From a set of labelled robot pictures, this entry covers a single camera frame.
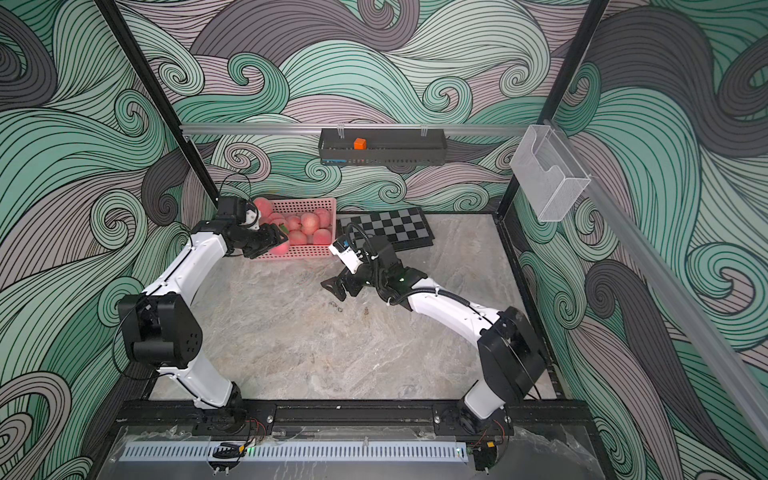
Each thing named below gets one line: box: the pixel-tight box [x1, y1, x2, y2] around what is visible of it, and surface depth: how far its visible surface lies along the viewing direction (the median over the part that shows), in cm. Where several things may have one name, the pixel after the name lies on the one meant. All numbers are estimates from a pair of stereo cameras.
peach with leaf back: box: [313, 228, 332, 245], surface depth 108 cm
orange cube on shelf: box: [353, 137, 367, 150], surface depth 90 cm
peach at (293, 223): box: [286, 216, 301, 231], surface depth 110 cm
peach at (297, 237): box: [289, 229, 308, 245], surface depth 109 cm
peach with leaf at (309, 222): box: [300, 212, 320, 235], surface depth 109 cm
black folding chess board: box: [337, 207, 435, 252], surface depth 115 cm
